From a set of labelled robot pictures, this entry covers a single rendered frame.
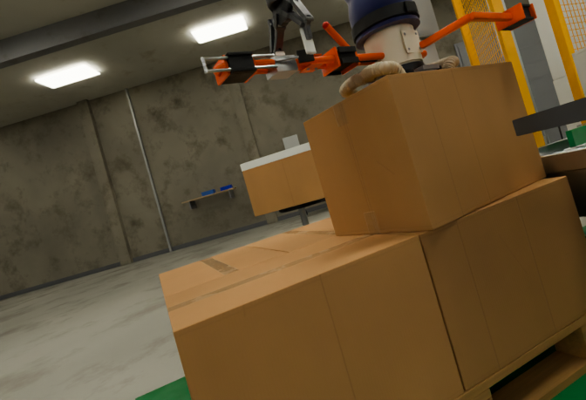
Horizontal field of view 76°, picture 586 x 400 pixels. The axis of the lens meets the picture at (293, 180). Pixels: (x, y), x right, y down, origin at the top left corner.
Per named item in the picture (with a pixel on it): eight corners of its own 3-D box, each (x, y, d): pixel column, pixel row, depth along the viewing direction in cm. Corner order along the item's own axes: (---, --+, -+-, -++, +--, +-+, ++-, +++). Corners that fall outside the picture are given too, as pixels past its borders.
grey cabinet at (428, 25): (435, 37, 256) (423, -4, 257) (440, 33, 251) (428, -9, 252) (412, 40, 249) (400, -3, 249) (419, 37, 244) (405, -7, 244)
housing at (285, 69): (287, 79, 107) (282, 64, 107) (299, 69, 101) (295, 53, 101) (266, 81, 103) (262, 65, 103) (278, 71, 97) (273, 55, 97)
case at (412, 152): (444, 193, 156) (417, 102, 157) (547, 177, 122) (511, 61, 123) (335, 236, 125) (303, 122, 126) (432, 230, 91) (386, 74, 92)
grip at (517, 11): (510, 31, 126) (506, 17, 127) (537, 17, 119) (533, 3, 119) (497, 31, 122) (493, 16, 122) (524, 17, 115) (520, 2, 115)
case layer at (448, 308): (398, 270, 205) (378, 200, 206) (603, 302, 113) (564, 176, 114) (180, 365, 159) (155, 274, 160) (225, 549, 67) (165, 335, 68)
